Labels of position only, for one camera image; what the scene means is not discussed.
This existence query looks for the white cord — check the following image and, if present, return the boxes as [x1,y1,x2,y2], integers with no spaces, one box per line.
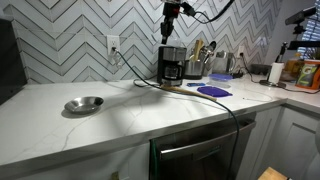
[111,53,124,70]

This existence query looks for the black coffee maker cord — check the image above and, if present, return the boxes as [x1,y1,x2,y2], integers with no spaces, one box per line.
[132,77,161,88]

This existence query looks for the black countertop appliance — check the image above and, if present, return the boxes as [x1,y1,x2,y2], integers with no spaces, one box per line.
[0,18,28,106]

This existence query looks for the white paper towel roll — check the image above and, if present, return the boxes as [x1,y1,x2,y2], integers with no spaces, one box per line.
[267,61,285,85]

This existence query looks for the metal ladle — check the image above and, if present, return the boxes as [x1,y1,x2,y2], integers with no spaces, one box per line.
[202,40,218,64]

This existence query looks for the white wall outlet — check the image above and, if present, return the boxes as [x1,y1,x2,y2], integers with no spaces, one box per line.
[236,44,246,58]
[106,34,121,56]

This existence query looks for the slotted wooden spatula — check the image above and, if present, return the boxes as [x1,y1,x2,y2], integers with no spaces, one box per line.
[192,38,205,63]

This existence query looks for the orange Gatorade tub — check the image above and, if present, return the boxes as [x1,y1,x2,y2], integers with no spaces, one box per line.
[294,58,320,91]

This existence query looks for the thin black cable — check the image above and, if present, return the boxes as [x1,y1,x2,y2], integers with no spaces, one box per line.
[239,54,320,95]

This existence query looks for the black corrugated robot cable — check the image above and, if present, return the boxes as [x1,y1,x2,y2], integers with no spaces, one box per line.
[180,0,236,25]

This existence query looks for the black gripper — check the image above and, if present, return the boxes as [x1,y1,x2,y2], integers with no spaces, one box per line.
[160,2,183,45]

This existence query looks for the clear plastic container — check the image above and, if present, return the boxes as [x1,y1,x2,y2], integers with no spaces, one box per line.
[207,73,234,89]

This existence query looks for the black paper towel holder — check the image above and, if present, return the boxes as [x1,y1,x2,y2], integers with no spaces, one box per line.
[258,41,288,90]

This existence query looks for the window blinds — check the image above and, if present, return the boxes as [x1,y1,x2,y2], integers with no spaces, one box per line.
[296,0,320,61]

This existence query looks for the dark blue lunch box lid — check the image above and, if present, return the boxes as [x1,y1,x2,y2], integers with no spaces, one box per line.
[196,85,234,99]

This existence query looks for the blue snack wrapper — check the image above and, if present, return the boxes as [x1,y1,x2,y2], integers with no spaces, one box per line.
[186,82,207,88]

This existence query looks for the black tray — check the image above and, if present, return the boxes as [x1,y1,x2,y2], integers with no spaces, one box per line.
[249,63,273,76]

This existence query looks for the small silver metal bowl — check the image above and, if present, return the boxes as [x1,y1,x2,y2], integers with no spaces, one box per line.
[63,95,105,116]

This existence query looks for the yellow bottle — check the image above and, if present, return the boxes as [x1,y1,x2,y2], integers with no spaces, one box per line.
[284,52,303,78]

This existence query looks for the black camera on stand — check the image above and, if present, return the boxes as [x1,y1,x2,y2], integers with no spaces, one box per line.
[284,5,318,35]

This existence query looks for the stainless steel dishwasher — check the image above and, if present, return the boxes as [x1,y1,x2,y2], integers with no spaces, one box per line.
[148,111,258,180]

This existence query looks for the long wooden spoon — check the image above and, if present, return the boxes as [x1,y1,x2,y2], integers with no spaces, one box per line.
[159,85,218,102]

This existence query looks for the black shelf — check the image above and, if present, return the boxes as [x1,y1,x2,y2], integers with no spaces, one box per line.
[287,39,320,52]

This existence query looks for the steel utensil pot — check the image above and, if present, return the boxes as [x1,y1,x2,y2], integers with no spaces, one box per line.
[183,59,206,81]

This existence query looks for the wooden stool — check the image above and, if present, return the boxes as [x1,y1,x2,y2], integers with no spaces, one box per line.
[256,166,292,180]

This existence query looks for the grey lower cabinet door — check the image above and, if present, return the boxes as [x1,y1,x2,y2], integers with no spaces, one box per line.
[233,105,320,180]

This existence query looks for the green power cable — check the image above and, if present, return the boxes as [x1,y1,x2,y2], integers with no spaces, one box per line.
[112,47,242,180]

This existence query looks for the black steel coffee maker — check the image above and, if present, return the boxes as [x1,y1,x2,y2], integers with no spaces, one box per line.
[156,45,188,87]

